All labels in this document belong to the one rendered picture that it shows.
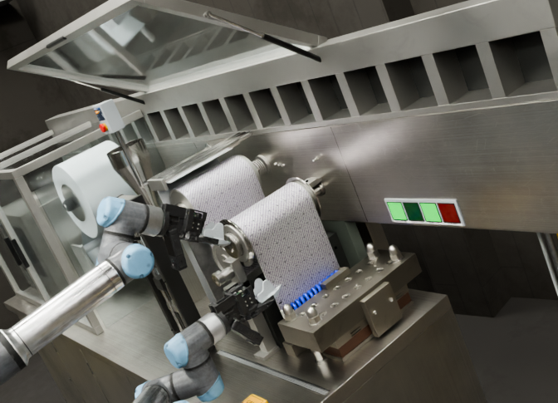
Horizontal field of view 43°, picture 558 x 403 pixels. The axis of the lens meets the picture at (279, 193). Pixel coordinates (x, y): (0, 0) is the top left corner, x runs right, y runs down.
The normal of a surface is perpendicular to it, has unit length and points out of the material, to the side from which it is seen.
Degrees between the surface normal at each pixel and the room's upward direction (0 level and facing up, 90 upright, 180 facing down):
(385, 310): 90
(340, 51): 90
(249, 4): 90
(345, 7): 90
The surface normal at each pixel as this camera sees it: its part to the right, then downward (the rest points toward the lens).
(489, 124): -0.73, 0.46
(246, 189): 0.57, 0.04
